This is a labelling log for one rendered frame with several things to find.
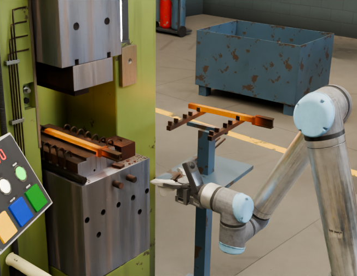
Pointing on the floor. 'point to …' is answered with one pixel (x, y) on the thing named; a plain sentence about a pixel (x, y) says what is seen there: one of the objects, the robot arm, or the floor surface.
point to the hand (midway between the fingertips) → (163, 173)
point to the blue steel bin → (263, 61)
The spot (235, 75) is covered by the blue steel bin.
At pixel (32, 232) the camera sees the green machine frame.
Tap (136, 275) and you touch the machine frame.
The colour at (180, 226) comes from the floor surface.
